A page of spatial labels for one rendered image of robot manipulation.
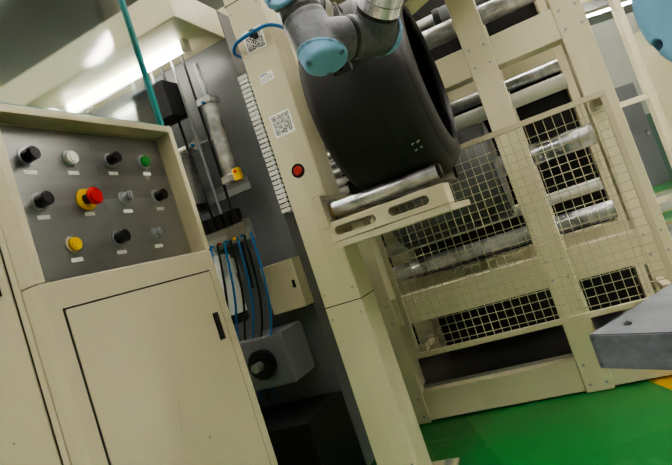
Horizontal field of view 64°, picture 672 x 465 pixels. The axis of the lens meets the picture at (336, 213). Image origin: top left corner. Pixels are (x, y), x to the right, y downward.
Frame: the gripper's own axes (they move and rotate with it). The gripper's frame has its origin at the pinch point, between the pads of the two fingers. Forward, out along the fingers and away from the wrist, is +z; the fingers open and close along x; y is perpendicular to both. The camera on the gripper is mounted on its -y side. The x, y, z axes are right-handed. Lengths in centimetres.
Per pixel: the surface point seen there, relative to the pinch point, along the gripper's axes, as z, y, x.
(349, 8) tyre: 6.9, 16.3, -1.1
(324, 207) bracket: 15.8, -31.5, 25.9
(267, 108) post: 21.5, 6.9, 38.1
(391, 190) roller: 18.7, -33.0, 6.0
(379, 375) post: 33, -83, 31
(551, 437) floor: 63, -118, -8
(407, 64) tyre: 5.3, -6.3, -11.6
